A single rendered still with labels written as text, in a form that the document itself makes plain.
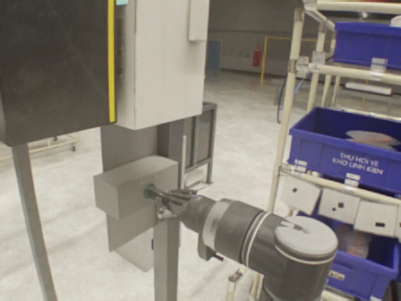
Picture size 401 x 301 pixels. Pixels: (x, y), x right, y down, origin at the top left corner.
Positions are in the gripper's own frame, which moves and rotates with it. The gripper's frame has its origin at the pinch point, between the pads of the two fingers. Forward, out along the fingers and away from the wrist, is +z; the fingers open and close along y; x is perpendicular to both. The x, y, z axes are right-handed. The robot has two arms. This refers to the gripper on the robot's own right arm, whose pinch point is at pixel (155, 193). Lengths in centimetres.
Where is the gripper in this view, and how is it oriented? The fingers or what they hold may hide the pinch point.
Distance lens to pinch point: 66.9
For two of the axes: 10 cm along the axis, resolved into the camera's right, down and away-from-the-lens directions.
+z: -8.1, -2.5, 5.4
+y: -5.9, 2.4, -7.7
